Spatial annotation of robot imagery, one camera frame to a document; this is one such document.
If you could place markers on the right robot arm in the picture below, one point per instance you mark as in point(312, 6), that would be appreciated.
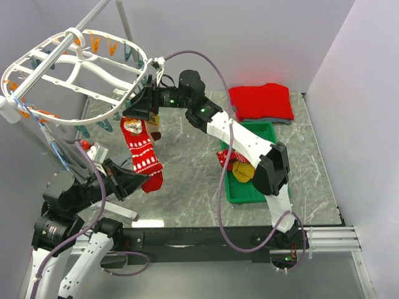
point(270, 160)

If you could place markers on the green plastic tray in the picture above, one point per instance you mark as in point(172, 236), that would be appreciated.
point(241, 193)

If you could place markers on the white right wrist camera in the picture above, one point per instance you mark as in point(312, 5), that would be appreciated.
point(158, 64)

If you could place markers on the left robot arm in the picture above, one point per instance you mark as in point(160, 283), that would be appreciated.
point(71, 237)

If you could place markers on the red folded cloth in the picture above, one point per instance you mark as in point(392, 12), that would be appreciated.
point(258, 102)

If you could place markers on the red snowflake christmas sock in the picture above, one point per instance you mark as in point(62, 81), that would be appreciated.
point(235, 156)

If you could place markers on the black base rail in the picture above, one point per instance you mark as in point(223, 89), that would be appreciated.
point(202, 244)

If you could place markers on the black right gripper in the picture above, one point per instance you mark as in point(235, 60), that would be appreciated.
point(141, 107)

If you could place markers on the yellow bear sock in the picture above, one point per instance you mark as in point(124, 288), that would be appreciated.
point(242, 171)

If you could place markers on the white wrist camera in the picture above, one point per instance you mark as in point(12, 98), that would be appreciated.
point(97, 153)
point(158, 64)

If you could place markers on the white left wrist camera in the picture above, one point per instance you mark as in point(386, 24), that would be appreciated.
point(97, 153)

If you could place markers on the white round clip hanger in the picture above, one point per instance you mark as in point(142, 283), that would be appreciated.
point(80, 50)

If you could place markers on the grey cloth on rack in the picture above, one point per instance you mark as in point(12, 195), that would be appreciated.
point(71, 154)

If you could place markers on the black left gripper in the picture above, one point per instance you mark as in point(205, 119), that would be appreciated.
point(122, 180)

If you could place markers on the grey folded cloth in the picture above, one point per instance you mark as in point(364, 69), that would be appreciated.
point(267, 119)

